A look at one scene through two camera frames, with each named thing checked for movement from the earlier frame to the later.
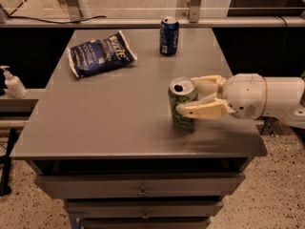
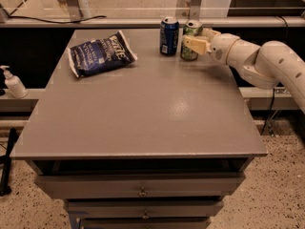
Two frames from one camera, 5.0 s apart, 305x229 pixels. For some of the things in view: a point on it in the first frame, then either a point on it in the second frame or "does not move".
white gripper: [244, 94] to [219, 48]
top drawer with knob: [138, 185] does not move
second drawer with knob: [143, 208] does not move
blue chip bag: [101, 55] does not move
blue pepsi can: [169, 36] does not move
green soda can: [182, 89] to [193, 28]
